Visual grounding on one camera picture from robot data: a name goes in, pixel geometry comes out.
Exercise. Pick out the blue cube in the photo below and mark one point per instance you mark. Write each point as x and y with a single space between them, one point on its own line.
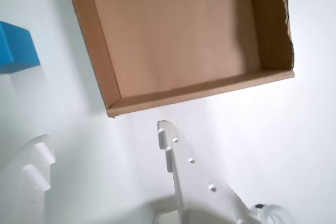
15 45

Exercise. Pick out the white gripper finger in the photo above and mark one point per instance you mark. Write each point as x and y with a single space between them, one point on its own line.
191 182
23 182

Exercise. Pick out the brown cardboard box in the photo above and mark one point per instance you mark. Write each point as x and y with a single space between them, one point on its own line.
178 37

